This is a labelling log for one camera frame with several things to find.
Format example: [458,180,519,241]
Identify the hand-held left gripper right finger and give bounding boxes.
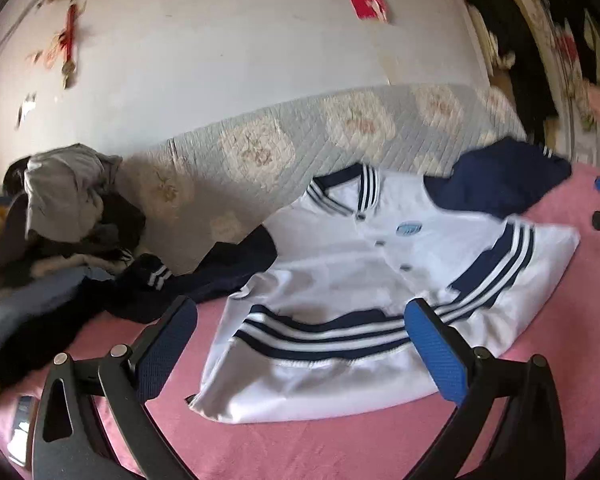
[404,298,566,480]

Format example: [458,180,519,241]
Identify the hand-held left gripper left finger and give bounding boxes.
[27,296,199,480]

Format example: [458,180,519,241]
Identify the white and navy striped jacket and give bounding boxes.
[112,137,581,423]

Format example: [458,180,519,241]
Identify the dark clothes pile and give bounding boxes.
[0,157,147,291]

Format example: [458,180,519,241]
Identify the dark hanging clothes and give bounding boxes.
[461,0,561,136]

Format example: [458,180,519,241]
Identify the floral curtain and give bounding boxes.
[527,0,600,166]

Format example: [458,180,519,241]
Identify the blue-grey garment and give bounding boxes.
[0,265,113,391]

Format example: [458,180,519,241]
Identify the pink blanket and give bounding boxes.
[0,160,600,480]

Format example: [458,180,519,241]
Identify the smartphone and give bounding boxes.
[6,394,40,467]

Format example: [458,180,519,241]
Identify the grey garment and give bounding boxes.
[24,143,124,241]

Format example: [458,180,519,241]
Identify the grey quilted floral cover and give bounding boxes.
[115,82,528,276]

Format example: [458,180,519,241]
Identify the red hanging knot ornament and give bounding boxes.
[55,4,82,89]

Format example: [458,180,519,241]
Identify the small wall sticker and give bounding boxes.
[16,91,39,129]

